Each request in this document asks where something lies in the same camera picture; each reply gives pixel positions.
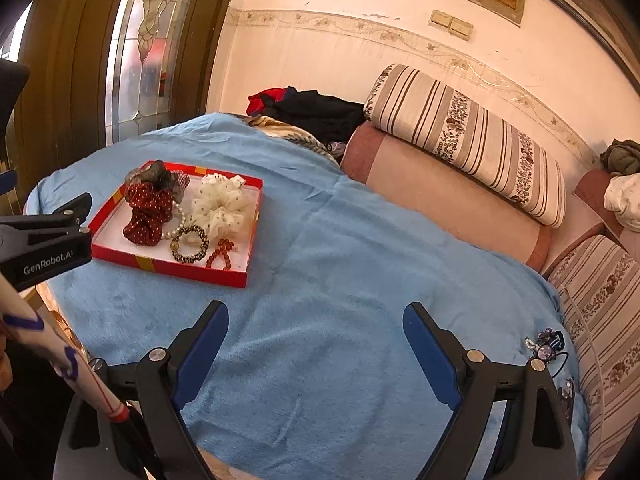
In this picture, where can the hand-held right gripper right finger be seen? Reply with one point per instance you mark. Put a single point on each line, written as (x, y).
(432, 355)

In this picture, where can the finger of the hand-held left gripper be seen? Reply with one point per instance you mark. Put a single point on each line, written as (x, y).
(55, 220)

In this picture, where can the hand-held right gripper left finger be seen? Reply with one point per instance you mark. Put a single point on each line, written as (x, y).
(197, 355)

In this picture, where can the red polka dot scrunchie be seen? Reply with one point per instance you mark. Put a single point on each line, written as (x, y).
(145, 220)

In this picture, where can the red cardboard tray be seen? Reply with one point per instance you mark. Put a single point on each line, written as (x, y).
(175, 267)

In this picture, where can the black sheer scrunchie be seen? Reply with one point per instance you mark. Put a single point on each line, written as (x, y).
(157, 175)

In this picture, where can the cream sheer dotted scrunchie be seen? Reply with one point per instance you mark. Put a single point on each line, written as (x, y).
(222, 210)

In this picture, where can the white cloth with blue marks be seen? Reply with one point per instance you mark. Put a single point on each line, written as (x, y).
(50, 345)

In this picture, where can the light blue blanket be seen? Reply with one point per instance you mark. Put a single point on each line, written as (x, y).
(325, 260)

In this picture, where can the long pink bolster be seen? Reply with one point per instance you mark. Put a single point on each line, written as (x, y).
(440, 200)

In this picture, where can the wooden door stained glass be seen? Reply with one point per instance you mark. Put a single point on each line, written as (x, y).
(65, 60)

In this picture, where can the white lace scrunchie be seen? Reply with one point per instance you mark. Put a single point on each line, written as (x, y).
(222, 178)

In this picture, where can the square striped floral cushion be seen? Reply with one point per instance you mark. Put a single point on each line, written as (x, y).
(605, 320)

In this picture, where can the long striped floral cushion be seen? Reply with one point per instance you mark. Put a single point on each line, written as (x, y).
(465, 140)

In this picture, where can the red garment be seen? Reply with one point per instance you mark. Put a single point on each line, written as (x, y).
(257, 100)

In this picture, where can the gold patterned scarf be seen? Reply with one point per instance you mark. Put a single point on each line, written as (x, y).
(295, 135)

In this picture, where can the white crumpled cloth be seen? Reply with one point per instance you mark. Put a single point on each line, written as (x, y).
(625, 200)

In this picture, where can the black clothing pile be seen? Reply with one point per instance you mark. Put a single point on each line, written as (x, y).
(320, 115)

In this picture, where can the dark green cloth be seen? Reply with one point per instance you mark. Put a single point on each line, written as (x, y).
(622, 157)

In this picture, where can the beige wall switch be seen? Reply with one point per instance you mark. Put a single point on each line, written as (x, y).
(441, 19)
(461, 28)

